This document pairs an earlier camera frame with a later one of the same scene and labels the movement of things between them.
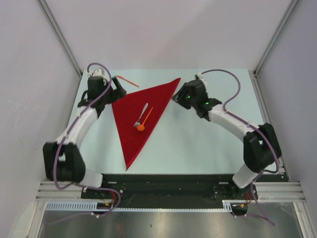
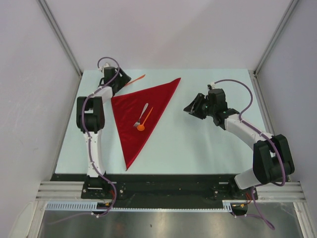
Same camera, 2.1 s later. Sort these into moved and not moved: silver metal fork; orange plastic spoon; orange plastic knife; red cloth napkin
Moved: orange plastic knife
Not moved: red cloth napkin; silver metal fork; orange plastic spoon
